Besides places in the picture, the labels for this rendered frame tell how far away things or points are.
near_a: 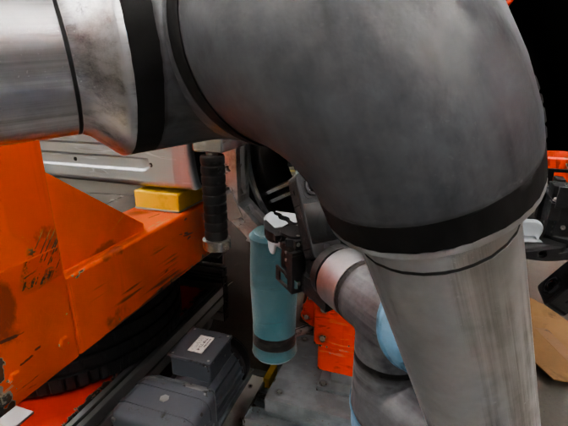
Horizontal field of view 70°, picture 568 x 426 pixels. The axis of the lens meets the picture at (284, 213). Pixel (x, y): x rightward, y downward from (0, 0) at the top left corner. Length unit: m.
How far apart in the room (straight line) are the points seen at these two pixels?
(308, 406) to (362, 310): 0.72
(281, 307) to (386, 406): 0.35
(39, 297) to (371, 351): 0.52
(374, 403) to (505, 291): 0.28
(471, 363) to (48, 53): 0.24
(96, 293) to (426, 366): 0.69
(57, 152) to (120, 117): 1.05
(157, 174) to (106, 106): 0.84
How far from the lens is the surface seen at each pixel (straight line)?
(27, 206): 0.71
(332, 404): 1.13
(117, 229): 0.89
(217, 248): 0.62
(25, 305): 0.74
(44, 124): 0.22
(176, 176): 1.02
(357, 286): 0.43
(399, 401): 0.45
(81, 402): 1.16
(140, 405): 0.90
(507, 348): 0.23
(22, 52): 0.21
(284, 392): 1.15
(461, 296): 0.19
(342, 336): 0.88
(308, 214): 0.51
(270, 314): 0.76
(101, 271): 0.84
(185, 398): 0.89
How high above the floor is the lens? 1.00
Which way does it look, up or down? 18 degrees down
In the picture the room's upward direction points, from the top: straight up
